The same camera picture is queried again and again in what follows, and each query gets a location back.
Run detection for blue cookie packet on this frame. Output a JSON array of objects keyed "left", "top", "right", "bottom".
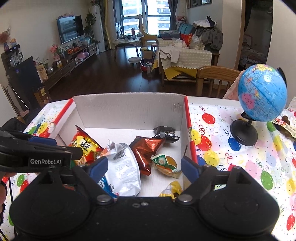
[{"left": 97, "top": 176, "right": 117, "bottom": 198}]

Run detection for red yellow snack bag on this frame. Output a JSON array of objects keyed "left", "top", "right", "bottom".
[{"left": 69, "top": 125, "right": 103, "bottom": 166}]

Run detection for yellow small snack packet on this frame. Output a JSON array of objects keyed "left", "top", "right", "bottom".
[{"left": 159, "top": 181, "right": 183, "bottom": 200}]

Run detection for white snack packet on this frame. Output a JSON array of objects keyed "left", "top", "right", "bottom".
[{"left": 101, "top": 143, "right": 141, "bottom": 197}]

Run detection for black snack packet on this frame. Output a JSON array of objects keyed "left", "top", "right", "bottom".
[{"left": 153, "top": 126, "right": 180, "bottom": 143}]

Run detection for brown foil snack bag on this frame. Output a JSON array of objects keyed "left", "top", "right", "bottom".
[{"left": 129, "top": 137, "right": 165, "bottom": 176}]

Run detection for person's hand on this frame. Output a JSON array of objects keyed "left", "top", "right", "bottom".
[{"left": 0, "top": 173, "right": 16, "bottom": 206}]

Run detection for black jacket on chair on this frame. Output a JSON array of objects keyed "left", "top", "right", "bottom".
[{"left": 1, "top": 109, "right": 40, "bottom": 132}]

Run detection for red cardboard box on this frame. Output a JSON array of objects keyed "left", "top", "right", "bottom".
[{"left": 46, "top": 92, "right": 198, "bottom": 197}]

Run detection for balloon pattern tablecloth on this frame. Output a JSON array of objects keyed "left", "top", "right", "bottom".
[{"left": 0, "top": 96, "right": 296, "bottom": 241}]

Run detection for pink cloth on chair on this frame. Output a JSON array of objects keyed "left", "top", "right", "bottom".
[{"left": 223, "top": 70, "right": 244, "bottom": 100}]

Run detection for wrapper near globe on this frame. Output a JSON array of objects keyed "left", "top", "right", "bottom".
[{"left": 271, "top": 115, "right": 295, "bottom": 140}]

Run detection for wooden chair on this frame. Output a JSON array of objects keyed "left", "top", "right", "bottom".
[{"left": 196, "top": 65, "right": 241, "bottom": 98}]

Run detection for tv cabinet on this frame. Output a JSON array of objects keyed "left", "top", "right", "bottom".
[{"left": 43, "top": 43, "right": 97, "bottom": 90}]

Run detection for blue desk globe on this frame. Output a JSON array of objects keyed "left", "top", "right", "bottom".
[{"left": 230, "top": 64, "right": 287, "bottom": 146}]

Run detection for small round stool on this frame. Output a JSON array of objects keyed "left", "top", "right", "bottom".
[{"left": 128, "top": 57, "right": 142, "bottom": 67}]

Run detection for round coffee table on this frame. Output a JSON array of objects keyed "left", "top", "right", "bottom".
[{"left": 113, "top": 36, "right": 144, "bottom": 60}]

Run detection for sofa with cream cover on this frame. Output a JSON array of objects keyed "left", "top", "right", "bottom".
[{"left": 152, "top": 16, "right": 223, "bottom": 84}]

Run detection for wall television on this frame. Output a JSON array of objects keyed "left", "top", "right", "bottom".
[{"left": 57, "top": 16, "right": 84, "bottom": 44}]

